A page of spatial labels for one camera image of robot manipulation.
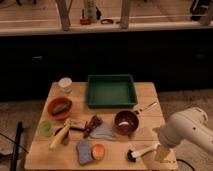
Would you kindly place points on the blue sponge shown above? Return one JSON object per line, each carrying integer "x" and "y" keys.
{"x": 84, "y": 152}

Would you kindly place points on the black pole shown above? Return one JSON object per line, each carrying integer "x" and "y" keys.
{"x": 15, "y": 152}

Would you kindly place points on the grey cloth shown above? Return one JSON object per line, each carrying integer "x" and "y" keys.
{"x": 103, "y": 132}

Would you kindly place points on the green cup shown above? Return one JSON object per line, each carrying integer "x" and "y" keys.
{"x": 45, "y": 128}

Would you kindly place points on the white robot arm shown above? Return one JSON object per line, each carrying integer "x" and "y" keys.
{"x": 188, "y": 124}

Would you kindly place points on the green pickle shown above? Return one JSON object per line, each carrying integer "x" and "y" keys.
{"x": 60, "y": 108}

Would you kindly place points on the white black dish brush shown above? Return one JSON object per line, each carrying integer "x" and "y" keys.
{"x": 133, "y": 156}

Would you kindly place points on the metal spoon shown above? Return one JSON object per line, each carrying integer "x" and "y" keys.
{"x": 140, "y": 110}

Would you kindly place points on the green plastic tray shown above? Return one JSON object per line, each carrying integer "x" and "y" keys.
{"x": 111, "y": 91}

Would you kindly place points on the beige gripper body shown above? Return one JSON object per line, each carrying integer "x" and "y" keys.
{"x": 161, "y": 153}

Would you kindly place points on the beige block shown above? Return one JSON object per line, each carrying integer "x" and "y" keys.
{"x": 75, "y": 123}

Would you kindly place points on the brown bowl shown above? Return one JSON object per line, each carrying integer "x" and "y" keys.
{"x": 126, "y": 122}

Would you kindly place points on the wooden table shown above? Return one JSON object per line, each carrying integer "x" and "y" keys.
{"x": 42, "y": 157}

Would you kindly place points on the white cup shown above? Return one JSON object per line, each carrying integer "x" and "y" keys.
{"x": 65, "y": 84}

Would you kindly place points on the orange bowl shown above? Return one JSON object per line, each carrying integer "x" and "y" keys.
{"x": 55, "y": 102}

